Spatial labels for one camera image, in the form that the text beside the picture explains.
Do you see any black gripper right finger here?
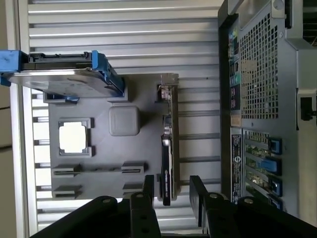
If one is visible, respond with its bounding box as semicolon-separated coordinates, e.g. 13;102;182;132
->
189;175;317;238

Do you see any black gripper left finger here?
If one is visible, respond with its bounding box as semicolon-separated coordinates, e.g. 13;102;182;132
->
29;175;161;238

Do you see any green GPU card black fan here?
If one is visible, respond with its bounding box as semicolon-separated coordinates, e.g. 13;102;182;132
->
156;73;180;206

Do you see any grey plastic parts rack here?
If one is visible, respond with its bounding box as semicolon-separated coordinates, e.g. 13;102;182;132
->
31;73;180;201

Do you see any silver CPU chip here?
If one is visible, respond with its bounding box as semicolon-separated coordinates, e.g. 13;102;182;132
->
58;120;88;155

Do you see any hard disk in blue carrier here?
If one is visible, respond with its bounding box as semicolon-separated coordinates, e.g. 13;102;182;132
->
0;49;124;99

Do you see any black and silver PC case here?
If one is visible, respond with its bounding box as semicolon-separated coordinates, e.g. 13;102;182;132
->
217;0;317;219

